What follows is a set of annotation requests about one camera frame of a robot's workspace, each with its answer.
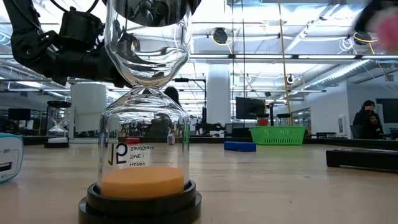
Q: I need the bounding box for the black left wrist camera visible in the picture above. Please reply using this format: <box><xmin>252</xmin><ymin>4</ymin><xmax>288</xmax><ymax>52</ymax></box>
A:
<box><xmin>58</xmin><ymin>6</ymin><xmax>105</xmax><ymax>47</ymax></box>

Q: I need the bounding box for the black aluminium table frame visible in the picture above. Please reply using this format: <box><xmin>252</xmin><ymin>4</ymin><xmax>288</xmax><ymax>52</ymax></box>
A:
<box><xmin>21</xmin><ymin>134</ymin><xmax>398</xmax><ymax>152</ymax></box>

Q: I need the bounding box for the red sand hourglass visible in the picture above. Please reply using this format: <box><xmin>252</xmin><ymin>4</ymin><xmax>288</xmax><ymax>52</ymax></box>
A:
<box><xmin>255</xmin><ymin>113</ymin><xmax>270</xmax><ymax>127</ymax></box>

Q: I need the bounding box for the orange sand hourglass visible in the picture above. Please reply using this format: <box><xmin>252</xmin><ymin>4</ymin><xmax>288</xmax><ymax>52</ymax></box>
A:
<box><xmin>77</xmin><ymin>0</ymin><xmax>203</xmax><ymax>224</ymax></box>

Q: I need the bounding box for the white building column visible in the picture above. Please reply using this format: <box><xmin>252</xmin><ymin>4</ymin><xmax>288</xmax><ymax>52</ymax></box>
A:
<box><xmin>206</xmin><ymin>63</ymin><xmax>231</xmax><ymax>125</ymax></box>

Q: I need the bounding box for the blue rectangular block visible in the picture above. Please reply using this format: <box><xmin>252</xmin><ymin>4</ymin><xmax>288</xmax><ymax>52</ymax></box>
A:
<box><xmin>223</xmin><ymin>141</ymin><xmax>257</xmax><ymax>153</ymax></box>

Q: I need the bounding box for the green plastic mesh basket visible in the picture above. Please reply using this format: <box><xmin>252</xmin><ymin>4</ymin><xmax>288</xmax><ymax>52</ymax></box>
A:
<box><xmin>249</xmin><ymin>125</ymin><xmax>307</xmax><ymax>146</ymax></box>

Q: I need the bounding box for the black wall screen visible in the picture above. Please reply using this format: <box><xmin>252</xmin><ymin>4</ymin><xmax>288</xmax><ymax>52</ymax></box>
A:
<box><xmin>375</xmin><ymin>98</ymin><xmax>398</xmax><ymax>124</ymax></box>

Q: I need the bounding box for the black rectangular block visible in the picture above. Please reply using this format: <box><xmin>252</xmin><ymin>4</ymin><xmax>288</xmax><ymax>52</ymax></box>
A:
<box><xmin>325</xmin><ymin>147</ymin><xmax>398</xmax><ymax>174</ymax></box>

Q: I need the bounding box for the black computer monitor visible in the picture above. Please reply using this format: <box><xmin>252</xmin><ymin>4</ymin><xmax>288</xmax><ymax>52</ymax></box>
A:
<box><xmin>235</xmin><ymin>96</ymin><xmax>267</xmax><ymax>121</ymax></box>
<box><xmin>7</xmin><ymin>108</ymin><xmax>32</xmax><ymax>121</ymax></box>

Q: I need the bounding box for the white cylindrical cup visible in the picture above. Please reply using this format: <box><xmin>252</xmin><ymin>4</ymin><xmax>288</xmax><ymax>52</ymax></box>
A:
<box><xmin>68</xmin><ymin>82</ymin><xmax>108</xmax><ymax>144</ymax></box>

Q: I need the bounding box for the teal and white travel adapter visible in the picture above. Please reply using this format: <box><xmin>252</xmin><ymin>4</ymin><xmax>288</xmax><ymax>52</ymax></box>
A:
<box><xmin>0</xmin><ymin>132</ymin><xmax>25</xmax><ymax>184</ymax></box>

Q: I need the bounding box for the white sand hourglass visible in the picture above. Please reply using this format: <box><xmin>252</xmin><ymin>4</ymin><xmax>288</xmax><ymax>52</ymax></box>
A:
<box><xmin>44</xmin><ymin>100</ymin><xmax>73</xmax><ymax>149</ymax></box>

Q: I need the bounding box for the black gantry frame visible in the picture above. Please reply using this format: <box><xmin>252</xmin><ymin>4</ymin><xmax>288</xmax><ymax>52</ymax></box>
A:
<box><xmin>172</xmin><ymin>77</ymin><xmax>208</xmax><ymax>138</ymax></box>

